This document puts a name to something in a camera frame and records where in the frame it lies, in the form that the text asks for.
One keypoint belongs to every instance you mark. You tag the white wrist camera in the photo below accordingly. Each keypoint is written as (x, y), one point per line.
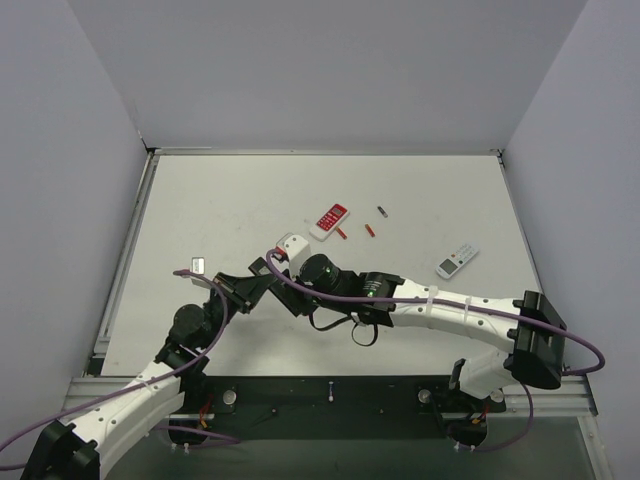
(295, 250)
(198, 265)

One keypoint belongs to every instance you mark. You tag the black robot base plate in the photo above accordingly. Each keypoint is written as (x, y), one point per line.
(326, 408)

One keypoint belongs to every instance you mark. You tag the black remote control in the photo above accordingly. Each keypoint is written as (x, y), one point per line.
(278, 288)

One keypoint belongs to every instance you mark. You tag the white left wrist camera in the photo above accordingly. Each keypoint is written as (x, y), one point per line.
(198, 265)

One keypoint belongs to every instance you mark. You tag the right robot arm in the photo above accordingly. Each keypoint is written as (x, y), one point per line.
(524, 334)

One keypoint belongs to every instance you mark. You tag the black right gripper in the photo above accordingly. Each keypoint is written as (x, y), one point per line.
(292, 295)

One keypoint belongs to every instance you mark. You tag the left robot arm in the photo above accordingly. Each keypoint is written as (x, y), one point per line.
(89, 445)

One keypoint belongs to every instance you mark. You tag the red and white remote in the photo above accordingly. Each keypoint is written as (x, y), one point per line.
(328, 223)

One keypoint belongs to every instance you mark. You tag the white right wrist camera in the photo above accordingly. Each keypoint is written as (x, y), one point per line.
(295, 250)

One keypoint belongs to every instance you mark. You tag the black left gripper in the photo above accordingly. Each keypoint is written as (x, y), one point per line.
(232, 291)

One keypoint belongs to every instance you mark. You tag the white remote control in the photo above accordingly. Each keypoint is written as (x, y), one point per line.
(456, 260)

